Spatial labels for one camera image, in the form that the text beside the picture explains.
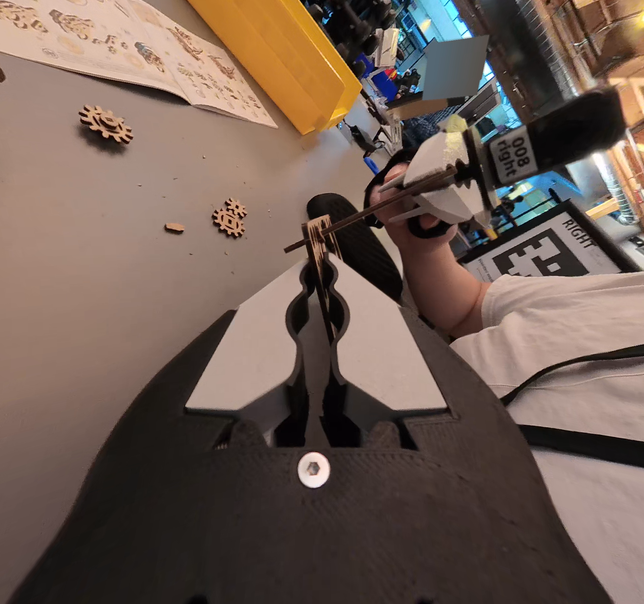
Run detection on person's white garment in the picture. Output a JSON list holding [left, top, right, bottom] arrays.
[[450, 272, 644, 604]]

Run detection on thin spoked wooden gear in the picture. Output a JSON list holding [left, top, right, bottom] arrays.
[[211, 207, 247, 238]]

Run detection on person's right hand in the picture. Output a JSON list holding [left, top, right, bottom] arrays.
[[372, 160, 458, 243]]

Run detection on small thick wooden gear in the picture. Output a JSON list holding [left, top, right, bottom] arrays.
[[78, 105, 134, 144]]

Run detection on black lanyard strap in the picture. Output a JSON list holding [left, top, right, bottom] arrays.
[[500, 345, 644, 469]]

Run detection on person's right forearm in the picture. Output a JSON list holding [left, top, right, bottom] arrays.
[[402, 232, 493, 339]]

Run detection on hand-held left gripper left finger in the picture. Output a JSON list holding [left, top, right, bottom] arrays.
[[186, 257, 319, 448]]

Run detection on open instruction booklet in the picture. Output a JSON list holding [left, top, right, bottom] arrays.
[[0, 0, 279, 129]]

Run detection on silver ventilation duct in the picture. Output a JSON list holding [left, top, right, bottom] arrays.
[[495, 0, 640, 222]]

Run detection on black dumbbells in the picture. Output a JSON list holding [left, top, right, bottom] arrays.
[[307, 0, 398, 76]]

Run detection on black framed marker sign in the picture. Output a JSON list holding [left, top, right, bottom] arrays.
[[458, 199, 640, 283]]

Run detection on black ribbed wrist rest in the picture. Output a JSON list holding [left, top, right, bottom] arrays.
[[306, 193, 404, 305]]

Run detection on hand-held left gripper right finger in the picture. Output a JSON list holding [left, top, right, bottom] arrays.
[[324, 254, 447, 448]]

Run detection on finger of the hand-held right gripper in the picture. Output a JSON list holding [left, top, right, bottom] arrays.
[[402, 130, 472, 188], [388, 180, 493, 228]]

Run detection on wooden stick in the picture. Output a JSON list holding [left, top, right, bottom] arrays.
[[283, 169, 459, 254]]

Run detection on yellow plastic bin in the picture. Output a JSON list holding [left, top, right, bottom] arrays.
[[177, 0, 363, 136]]

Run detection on laser-cut wooden parts sheet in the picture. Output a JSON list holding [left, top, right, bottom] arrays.
[[301, 214, 349, 345]]

